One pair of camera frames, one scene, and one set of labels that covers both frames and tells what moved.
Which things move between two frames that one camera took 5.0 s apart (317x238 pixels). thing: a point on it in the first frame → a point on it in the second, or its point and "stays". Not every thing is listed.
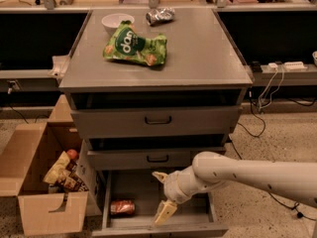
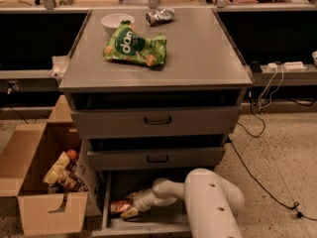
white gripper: [172, 186] → [143, 199]
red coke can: [122, 206] stays
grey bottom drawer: [132, 198] stays
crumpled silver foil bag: [159, 16] stays
